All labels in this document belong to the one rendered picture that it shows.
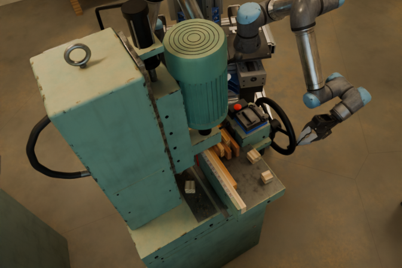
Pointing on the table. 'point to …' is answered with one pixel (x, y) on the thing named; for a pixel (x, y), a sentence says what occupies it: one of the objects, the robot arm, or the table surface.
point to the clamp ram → (230, 128)
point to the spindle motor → (199, 70)
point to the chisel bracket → (198, 144)
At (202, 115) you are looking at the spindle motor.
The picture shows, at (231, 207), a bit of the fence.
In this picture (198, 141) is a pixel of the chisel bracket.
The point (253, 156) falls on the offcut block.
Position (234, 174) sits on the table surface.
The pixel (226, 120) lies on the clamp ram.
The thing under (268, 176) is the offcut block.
